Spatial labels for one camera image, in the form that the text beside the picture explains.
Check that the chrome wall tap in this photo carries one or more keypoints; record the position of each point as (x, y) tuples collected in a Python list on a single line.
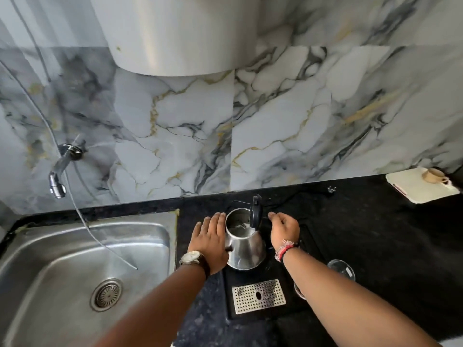
[(61, 166)]

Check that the perforated metal grate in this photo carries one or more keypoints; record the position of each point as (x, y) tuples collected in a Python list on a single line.
[(258, 297)]

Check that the black drip tray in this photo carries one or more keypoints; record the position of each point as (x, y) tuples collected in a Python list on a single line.
[(253, 323)]

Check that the white cutting board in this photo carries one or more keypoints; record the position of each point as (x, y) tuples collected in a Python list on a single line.
[(416, 189)]

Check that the person's right hand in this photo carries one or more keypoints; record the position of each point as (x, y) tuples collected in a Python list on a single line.
[(285, 229)]

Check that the steel electric kettle with black lid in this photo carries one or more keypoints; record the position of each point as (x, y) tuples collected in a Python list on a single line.
[(246, 249)]

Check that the person's left hand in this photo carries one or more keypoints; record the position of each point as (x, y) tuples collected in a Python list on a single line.
[(208, 245)]

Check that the beige cup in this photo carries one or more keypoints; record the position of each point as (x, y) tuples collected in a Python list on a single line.
[(434, 175)]

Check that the person's right forearm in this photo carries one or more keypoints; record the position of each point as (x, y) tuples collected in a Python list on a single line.
[(343, 307)]

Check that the round metal sink drain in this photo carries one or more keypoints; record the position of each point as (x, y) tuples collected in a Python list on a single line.
[(106, 295)]

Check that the person's right fingers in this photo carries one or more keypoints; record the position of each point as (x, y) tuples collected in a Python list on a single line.
[(276, 217)]

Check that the person's left fingers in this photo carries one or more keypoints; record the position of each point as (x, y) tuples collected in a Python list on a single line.
[(213, 223)]

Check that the stainless steel sink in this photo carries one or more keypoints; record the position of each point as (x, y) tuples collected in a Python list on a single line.
[(47, 271)]

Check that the clear glass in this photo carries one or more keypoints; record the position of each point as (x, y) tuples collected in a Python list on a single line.
[(342, 269)]

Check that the person's left forearm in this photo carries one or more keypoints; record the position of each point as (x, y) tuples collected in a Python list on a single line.
[(170, 307)]

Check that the white water heater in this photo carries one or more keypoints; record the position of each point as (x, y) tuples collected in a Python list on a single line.
[(173, 32)]

